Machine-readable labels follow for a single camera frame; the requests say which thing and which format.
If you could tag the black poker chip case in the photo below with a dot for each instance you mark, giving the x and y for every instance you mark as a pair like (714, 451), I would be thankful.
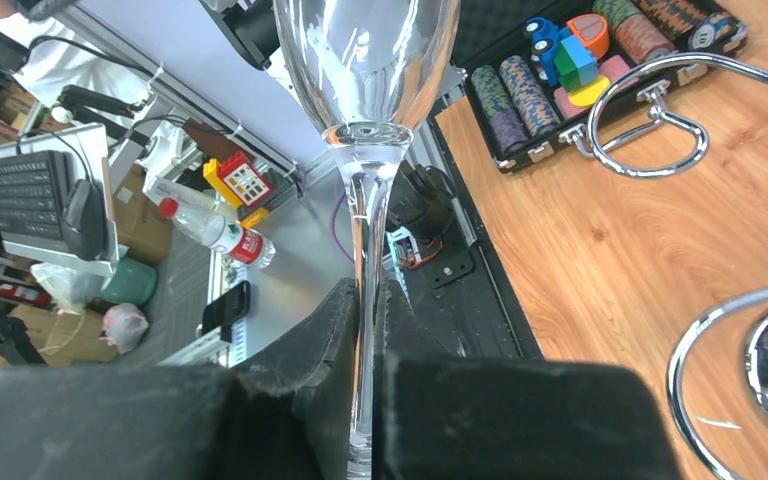
(534, 69)

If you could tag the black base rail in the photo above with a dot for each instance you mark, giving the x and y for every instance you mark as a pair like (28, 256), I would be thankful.
(450, 271)

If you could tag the red yellow toy block building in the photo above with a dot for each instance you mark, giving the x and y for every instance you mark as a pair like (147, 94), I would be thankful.
(241, 185)

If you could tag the black keyboard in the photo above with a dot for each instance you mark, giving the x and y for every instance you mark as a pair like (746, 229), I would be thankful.
(33, 188)

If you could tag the plastic water bottle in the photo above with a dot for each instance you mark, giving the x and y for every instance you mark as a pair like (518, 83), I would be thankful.
(209, 222)

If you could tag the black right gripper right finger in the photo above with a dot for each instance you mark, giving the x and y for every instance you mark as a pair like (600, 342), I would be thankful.
(462, 393)

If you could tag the black smartphone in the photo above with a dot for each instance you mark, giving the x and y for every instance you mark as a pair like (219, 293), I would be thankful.
(224, 312)

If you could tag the clear wine glass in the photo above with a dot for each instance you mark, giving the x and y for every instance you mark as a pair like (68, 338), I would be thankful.
(367, 74)

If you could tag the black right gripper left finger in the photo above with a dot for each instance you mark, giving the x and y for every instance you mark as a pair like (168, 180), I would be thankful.
(281, 414)

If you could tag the chrome wine glass rack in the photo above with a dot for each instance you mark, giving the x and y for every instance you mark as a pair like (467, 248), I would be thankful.
(660, 116)

